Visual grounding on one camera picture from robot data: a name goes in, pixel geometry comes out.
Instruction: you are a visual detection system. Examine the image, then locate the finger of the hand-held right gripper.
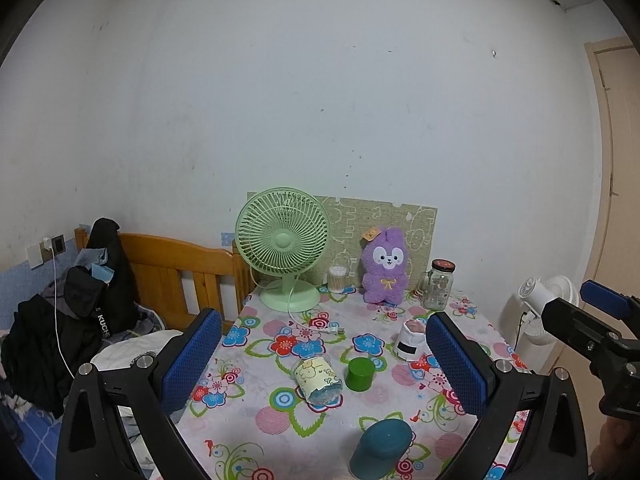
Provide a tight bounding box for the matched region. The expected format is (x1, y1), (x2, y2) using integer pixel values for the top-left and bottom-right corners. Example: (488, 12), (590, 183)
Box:
(541, 296), (632, 367)
(580, 280), (640, 321)

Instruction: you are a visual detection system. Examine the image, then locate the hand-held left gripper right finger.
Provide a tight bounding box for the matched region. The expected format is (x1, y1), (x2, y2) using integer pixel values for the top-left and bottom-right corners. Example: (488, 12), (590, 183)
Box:
(425, 311), (589, 480)

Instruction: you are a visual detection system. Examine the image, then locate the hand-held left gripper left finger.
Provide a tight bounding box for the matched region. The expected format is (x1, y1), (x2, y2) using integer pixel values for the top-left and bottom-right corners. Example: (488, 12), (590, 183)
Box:
(56, 307), (223, 480)

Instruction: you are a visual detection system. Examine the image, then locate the clear cup with yellow label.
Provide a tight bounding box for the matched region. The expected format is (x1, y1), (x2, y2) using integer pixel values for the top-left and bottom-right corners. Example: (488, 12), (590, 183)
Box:
(291, 355), (344, 409)

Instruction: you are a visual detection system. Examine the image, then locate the person's right forearm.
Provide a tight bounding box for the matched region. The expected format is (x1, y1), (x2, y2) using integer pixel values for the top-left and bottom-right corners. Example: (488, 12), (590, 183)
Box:
(589, 412), (640, 480)

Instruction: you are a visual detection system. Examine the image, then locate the small green cup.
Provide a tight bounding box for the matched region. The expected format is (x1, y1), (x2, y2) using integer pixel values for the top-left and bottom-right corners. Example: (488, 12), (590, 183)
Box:
(346, 357), (376, 392)

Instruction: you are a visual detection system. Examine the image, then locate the teal cup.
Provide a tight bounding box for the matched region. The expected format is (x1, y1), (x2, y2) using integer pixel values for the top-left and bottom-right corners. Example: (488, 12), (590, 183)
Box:
(348, 419), (414, 480)

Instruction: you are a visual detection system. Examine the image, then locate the white standing fan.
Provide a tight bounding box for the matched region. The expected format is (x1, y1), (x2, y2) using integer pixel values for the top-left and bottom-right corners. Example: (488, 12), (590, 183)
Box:
(514, 275), (581, 374)

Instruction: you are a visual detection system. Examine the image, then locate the glass jar with dark lid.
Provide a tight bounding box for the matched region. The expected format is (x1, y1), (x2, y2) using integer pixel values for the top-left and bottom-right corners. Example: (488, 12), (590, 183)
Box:
(419, 259), (456, 311)

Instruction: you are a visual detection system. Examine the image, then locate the floral tablecloth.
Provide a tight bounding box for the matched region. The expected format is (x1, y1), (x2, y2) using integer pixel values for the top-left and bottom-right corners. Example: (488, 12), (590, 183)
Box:
(165, 287), (535, 480)

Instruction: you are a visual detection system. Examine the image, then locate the wooden bed headboard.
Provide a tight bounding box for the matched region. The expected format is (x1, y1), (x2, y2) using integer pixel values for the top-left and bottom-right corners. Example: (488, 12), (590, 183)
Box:
(74, 227), (257, 336)

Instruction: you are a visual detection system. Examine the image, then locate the black jacket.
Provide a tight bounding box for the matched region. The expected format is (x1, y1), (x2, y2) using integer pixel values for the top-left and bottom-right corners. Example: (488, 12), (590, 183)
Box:
(65, 217), (142, 333)

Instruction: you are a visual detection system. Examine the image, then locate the purple plush bunny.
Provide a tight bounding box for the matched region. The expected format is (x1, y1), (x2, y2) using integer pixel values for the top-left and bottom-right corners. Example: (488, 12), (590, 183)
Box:
(361, 226), (414, 306)

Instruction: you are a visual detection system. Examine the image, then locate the beige door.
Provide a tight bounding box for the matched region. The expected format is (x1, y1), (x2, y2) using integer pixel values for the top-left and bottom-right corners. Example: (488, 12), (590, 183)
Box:
(584, 36), (640, 361)

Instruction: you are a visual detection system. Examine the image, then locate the cotton swab container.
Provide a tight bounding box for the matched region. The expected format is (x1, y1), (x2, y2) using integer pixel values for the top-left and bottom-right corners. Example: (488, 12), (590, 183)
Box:
(327, 266), (349, 294)

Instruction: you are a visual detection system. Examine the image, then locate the green desk fan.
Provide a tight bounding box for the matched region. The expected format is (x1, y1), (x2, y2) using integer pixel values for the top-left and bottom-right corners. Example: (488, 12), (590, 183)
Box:
(235, 187), (332, 312)

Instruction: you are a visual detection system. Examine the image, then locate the pile of dark clothes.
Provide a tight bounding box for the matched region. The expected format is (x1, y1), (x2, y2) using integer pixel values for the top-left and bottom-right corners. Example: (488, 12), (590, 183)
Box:
(0, 292), (103, 407)

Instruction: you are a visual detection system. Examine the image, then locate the beige puzzle mat board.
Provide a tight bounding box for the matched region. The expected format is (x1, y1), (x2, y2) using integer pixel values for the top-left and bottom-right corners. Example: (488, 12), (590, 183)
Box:
(246, 191), (440, 295)

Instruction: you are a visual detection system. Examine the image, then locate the blue bed sheet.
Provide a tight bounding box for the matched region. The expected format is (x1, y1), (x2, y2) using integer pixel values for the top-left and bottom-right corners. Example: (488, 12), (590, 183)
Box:
(0, 402), (68, 480)

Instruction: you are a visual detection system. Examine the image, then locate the white fan power cable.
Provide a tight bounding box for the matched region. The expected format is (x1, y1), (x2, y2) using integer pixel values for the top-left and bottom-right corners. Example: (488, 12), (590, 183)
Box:
(288, 280), (347, 336)

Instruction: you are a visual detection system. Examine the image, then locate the white charging cable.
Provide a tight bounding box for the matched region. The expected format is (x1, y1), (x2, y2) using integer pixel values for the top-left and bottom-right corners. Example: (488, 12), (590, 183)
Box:
(49, 259), (77, 380)

